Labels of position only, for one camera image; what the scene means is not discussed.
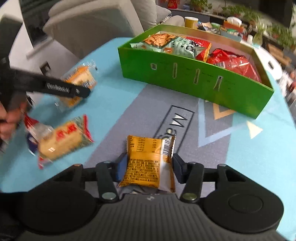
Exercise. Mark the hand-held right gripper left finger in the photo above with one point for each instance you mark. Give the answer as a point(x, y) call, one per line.
point(121, 169)

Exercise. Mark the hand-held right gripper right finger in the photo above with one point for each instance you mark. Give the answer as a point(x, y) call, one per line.
point(179, 170)

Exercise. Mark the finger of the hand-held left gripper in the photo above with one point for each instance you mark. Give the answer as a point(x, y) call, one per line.
point(57, 87)

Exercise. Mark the yellow orange snack packet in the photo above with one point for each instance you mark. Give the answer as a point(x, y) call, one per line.
point(143, 166)

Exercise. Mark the orange clear cracker packet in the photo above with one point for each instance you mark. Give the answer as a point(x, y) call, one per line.
point(81, 76)

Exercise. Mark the green cardboard box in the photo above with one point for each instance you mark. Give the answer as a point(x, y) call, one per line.
point(185, 76)

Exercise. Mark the red plastic snack bag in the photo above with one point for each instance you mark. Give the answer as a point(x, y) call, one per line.
point(233, 64)

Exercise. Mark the pale green cracker bag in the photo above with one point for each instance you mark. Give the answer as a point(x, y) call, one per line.
point(182, 45)

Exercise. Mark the red bag with white print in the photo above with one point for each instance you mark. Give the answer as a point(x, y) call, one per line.
point(204, 45)

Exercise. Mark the person's left hand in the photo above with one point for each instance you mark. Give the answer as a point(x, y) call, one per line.
point(11, 122)

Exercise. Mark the red blue clear snack packet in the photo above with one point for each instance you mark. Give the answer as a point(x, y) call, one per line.
point(34, 132)

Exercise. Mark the red edged cracker packet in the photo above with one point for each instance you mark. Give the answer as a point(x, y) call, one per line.
point(64, 139)

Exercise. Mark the light grey sofa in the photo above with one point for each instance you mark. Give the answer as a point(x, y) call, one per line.
point(92, 23)

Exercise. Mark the blue printed table mat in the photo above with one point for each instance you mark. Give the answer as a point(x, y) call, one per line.
point(254, 162)

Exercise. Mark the yellow canister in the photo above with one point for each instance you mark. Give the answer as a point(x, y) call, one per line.
point(191, 23)

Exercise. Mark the wooden tray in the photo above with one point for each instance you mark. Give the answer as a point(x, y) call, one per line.
point(278, 54)

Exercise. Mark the orange tissue box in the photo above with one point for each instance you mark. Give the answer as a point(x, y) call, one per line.
point(233, 25)

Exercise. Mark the glass vase with plant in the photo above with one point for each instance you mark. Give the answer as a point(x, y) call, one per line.
point(258, 37)

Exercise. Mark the potted green plant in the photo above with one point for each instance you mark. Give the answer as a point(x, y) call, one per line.
point(200, 5)
point(238, 12)

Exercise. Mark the row of potted plants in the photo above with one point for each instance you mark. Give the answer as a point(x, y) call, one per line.
point(282, 37)

